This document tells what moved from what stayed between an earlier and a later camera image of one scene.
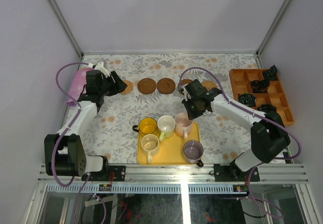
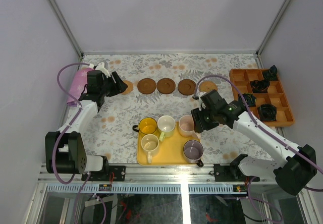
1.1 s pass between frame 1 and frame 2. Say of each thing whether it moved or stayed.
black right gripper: moved
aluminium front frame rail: stayed
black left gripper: stayed
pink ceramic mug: moved
